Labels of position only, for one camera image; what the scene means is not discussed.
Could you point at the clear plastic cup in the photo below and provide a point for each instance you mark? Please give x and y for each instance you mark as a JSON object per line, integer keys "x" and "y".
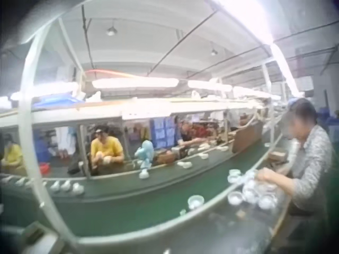
{"x": 235, "y": 197}

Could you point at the white metal frame post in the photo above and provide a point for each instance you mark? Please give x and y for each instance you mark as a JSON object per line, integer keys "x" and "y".
{"x": 33, "y": 127}

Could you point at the white plastic cup part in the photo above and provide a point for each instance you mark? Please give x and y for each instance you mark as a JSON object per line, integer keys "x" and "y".
{"x": 195, "y": 201}

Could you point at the blue paper sheets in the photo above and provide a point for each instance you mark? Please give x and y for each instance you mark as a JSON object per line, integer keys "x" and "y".
{"x": 162, "y": 132}

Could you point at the fluorescent tube light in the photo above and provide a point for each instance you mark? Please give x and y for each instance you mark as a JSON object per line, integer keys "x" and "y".
{"x": 209, "y": 85}
{"x": 135, "y": 83}

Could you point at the red plastic basket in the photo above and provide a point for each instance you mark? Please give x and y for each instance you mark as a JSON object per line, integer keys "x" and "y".
{"x": 44, "y": 167}

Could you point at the brown cardboard box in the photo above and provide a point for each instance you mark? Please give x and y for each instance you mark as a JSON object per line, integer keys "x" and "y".
{"x": 165, "y": 157}

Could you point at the overhead shelf with goods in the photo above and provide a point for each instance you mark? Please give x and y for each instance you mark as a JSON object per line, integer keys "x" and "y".
{"x": 148, "y": 105}

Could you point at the hanging dome ceiling lamp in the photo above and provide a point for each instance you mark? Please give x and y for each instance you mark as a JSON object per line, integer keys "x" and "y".
{"x": 112, "y": 30}
{"x": 213, "y": 51}

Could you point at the blue white toy figure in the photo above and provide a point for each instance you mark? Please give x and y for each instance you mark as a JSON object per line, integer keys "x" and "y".
{"x": 144, "y": 158}

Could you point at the small white plastic part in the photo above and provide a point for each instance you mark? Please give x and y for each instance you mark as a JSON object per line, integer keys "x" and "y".
{"x": 183, "y": 212}

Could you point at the blue plastic crate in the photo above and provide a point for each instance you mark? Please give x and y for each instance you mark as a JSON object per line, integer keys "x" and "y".
{"x": 57, "y": 101}

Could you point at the green conveyor belt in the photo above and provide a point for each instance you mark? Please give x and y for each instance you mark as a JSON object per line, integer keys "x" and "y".
{"x": 127, "y": 209}

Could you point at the row of white plastic parts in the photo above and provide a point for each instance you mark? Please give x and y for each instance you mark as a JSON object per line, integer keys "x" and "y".
{"x": 45, "y": 185}

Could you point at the brown cardboard sheet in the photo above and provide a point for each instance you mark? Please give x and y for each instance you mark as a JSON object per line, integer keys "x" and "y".
{"x": 246, "y": 137}

